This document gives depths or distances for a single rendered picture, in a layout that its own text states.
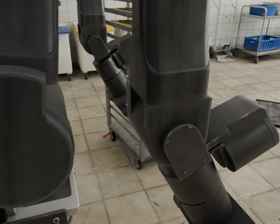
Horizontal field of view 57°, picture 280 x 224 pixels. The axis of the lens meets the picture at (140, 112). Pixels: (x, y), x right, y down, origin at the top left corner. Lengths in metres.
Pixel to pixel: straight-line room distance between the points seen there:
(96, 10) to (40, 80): 0.47
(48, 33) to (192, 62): 0.11
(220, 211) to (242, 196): 1.70
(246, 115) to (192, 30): 0.12
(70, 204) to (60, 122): 0.26
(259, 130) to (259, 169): 2.03
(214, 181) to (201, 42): 0.15
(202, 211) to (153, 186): 1.65
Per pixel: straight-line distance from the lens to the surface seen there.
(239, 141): 0.29
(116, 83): 0.67
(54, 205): 0.43
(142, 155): 1.95
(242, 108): 0.29
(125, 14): 1.83
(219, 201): 0.32
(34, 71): 0.17
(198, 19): 0.21
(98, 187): 1.98
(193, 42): 0.21
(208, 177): 0.29
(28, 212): 0.43
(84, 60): 3.94
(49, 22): 0.18
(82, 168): 2.17
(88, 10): 0.61
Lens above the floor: 1.34
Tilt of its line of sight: 27 degrees down
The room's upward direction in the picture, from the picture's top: straight up
